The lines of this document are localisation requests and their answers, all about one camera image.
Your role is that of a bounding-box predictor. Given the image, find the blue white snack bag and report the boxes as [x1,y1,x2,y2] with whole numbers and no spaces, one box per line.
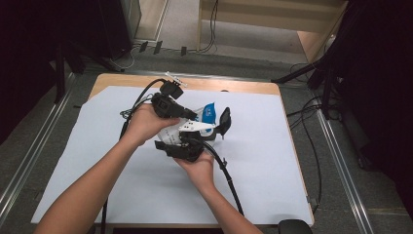
[156,101,218,145]

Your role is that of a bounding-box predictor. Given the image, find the wooden table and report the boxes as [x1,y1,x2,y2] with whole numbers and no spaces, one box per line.
[30,72,316,229]

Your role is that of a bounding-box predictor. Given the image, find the black hanging cable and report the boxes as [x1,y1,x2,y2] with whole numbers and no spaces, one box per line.
[196,0,220,55]

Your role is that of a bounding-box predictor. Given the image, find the light wooden frame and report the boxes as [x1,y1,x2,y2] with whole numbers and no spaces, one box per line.
[197,0,350,64]

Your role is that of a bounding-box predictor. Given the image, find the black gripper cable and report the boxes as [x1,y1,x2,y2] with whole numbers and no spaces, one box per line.
[189,137,245,217]
[100,77,168,234]

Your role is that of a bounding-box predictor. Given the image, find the person's left hand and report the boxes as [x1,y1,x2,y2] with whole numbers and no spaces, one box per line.
[126,103,180,148]

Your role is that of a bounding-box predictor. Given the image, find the black floor cable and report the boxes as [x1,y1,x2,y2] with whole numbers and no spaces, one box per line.
[286,62,325,215]

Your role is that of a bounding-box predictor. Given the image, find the black tripod stand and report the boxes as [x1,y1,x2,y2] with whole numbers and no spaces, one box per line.
[271,57,345,121]
[53,40,126,105]

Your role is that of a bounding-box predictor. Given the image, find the black round object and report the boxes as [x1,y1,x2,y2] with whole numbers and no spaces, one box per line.
[278,218,315,234]

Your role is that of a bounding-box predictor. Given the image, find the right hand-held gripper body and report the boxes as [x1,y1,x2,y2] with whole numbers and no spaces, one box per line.
[173,120,217,163]

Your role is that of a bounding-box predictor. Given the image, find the dark cabinet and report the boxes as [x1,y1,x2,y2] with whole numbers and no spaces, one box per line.
[96,0,142,59]

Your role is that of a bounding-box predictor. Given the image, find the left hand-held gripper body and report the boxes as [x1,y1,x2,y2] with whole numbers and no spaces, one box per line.
[151,71,189,119]

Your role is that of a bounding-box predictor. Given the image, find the black curtain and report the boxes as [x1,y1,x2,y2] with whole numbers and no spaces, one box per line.
[0,0,101,144]
[337,0,413,222]

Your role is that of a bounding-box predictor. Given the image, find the white paper sheet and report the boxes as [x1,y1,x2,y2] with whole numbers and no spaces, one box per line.
[30,85,316,227]

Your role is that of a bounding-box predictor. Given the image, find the metal floor rail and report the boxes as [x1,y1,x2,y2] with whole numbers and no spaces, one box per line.
[313,100,374,234]
[0,72,77,225]

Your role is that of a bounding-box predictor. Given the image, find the clear jar with black lid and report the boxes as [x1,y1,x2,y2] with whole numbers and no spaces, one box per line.
[194,106,233,143]

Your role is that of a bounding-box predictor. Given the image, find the person's right hand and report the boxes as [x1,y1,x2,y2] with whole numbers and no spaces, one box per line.
[174,150,215,193]

